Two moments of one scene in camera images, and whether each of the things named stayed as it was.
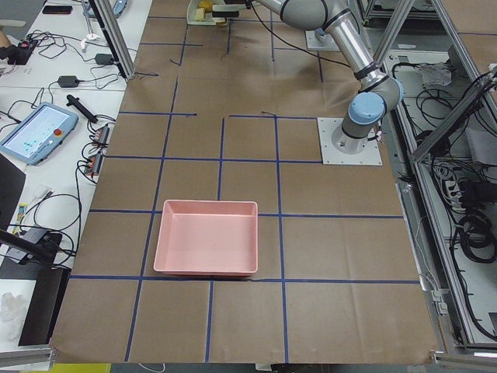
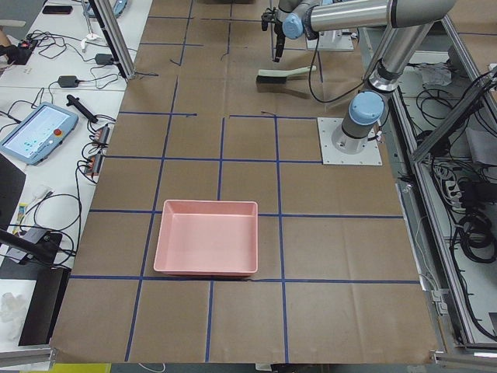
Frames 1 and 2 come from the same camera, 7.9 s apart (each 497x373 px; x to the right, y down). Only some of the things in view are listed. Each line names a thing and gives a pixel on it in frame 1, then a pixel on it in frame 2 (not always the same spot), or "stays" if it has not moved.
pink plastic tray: (208, 238) stays
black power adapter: (67, 81) stays
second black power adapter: (106, 59) stays
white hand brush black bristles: (227, 10) -> (279, 76)
